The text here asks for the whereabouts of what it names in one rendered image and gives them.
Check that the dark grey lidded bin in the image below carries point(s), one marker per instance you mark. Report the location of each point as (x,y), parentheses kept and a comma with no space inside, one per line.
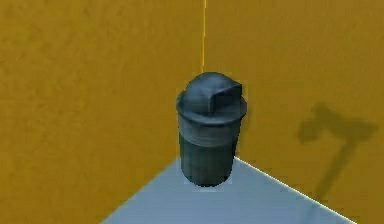
(206,140)

